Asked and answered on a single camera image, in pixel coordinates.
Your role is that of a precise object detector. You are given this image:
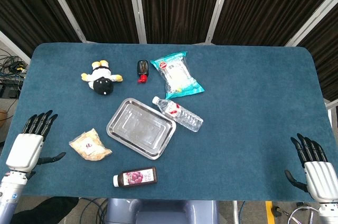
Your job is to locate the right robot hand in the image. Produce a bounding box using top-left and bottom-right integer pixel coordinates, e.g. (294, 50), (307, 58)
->
(284, 133), (338, 204)

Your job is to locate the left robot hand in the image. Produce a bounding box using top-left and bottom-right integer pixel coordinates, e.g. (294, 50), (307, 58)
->
(5, 110), (67, 180)

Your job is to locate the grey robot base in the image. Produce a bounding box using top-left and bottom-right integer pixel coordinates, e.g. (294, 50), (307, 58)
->
(105, 198), (220, 224)

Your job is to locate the silver metal tray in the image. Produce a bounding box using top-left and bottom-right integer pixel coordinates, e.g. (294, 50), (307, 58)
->
(106, 97), (177, 161)

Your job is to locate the teal snack bag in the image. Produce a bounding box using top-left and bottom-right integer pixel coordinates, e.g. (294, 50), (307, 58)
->
(150, 51), (206, 100)

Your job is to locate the chrome stool base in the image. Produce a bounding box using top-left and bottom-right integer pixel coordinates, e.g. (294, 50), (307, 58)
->
(287, 205), (321, 224)

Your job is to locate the brown snack bag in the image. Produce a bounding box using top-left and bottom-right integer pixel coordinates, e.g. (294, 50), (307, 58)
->
(69, 128), (113, 162)

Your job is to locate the blue table cloth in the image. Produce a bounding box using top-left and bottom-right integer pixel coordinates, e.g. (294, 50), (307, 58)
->
(0, 42), (334, 203)

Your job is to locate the black white plush toy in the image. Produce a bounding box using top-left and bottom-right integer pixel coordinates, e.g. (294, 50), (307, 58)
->
(80, 60), (124, 96)

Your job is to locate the purple juice bottle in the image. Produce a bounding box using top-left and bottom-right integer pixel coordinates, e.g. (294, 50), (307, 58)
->
(112, 166), (158, 188)

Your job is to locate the small dark sauce bottle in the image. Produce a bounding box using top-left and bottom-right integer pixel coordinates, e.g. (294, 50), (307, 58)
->
(136, 60), (150, 85)

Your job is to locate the clear plastic water bottle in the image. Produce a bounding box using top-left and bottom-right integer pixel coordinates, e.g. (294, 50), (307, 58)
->
(152, 96), (204, 133)

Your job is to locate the dark curtain partition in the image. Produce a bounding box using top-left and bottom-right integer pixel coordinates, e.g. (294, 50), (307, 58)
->
(0, 0), (338, 102)

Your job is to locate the bundle of cables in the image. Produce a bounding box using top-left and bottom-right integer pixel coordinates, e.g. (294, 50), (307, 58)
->
(0, 54), (29, 98)

